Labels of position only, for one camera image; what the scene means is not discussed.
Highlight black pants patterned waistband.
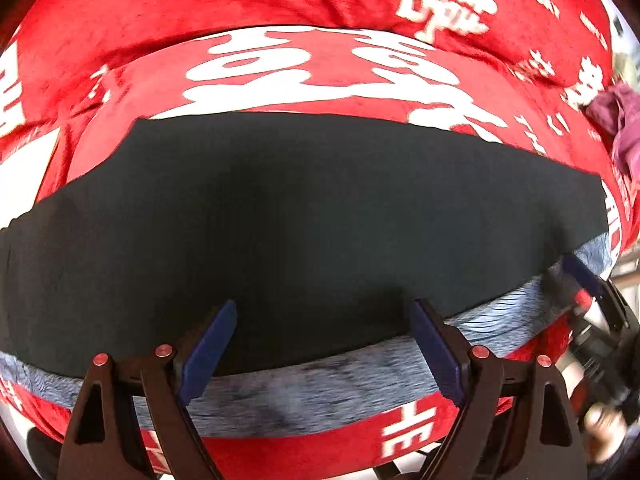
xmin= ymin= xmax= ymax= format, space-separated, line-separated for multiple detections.
xmin=1 ymin=113 xmax=614 ymax=438

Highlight person's right hand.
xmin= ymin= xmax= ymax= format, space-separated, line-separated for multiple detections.
xmin=582 ymin=402 xmax=628 ymax=465

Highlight purple cloth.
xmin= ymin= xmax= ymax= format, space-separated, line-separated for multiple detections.
xmin=586 ymin=82 xmax=639 ymax=182

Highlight red sofa cover white characters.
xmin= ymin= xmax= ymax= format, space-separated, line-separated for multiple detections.
xmin=1 ymin=0 xmax=639 ymax=479

